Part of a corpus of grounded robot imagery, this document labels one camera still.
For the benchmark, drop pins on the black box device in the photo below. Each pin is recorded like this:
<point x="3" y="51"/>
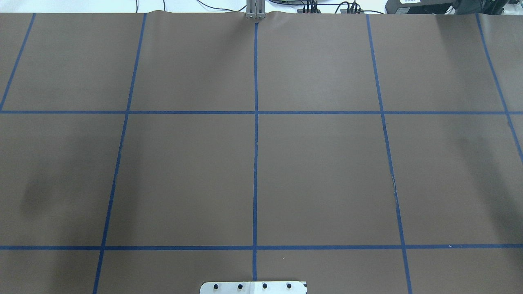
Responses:
<point x="430" y="7"/>

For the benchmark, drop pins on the aluminium frame post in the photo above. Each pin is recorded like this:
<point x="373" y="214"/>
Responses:
<point x="255" y="9"/>

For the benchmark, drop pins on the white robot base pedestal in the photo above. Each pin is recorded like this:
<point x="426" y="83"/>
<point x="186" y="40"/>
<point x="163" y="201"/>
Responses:
<point x="254" y="287"/>

